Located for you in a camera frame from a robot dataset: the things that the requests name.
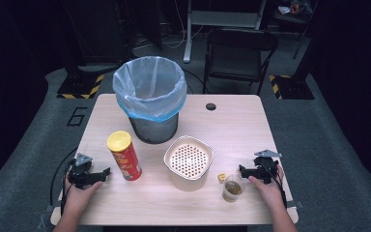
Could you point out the translucent blue trash bag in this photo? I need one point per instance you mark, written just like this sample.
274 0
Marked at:
148 87

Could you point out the metal table clamp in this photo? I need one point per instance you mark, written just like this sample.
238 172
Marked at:
295 204
50 208

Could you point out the clear plastic cup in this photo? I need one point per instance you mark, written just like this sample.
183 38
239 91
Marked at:
233 193

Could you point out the beige strainer container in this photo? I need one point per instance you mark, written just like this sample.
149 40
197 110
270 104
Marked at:
188 161

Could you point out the red chip can yellow lid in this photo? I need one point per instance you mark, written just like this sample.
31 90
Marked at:
127 159

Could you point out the black mesh trash bin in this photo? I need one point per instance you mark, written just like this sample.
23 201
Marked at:
154 130

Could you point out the person's left hand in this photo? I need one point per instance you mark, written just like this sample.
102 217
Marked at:
79 198

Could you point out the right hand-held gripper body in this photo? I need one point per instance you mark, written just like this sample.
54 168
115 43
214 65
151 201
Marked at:
265 167

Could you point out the black folding chair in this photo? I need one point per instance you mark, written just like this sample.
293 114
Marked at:
238 54

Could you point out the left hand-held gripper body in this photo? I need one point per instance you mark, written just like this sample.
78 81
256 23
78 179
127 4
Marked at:
81 170

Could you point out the person's right hand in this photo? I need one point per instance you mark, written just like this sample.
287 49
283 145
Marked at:
267 193

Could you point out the dark side table with clutter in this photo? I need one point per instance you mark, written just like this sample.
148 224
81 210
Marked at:
294 11

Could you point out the white desk frame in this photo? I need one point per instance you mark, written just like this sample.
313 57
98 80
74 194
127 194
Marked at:
220 17

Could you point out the black cabinet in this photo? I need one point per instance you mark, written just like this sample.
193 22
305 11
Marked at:
96 29

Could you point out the hazard striped stand base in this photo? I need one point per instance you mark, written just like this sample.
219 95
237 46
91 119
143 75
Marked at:
294 88
79 87

